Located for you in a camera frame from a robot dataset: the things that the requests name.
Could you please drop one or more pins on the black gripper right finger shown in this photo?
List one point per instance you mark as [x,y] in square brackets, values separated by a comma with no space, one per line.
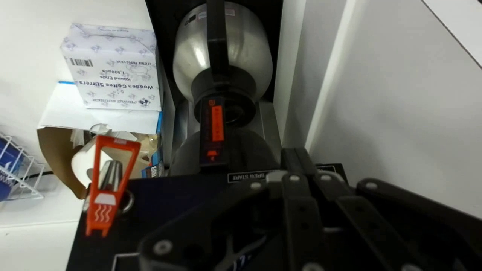
[384,228]

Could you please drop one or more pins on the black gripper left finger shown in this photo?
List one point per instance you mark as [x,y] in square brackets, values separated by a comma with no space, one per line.
[251,226]

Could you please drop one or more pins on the steel coffee carafe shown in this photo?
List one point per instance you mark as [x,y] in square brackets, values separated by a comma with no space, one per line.
[222,67]

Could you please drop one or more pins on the white stirrer box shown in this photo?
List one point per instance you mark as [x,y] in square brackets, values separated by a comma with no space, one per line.
[113,68]

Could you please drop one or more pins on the white wire dish rack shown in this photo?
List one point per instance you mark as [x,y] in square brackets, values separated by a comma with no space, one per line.
[19,174]

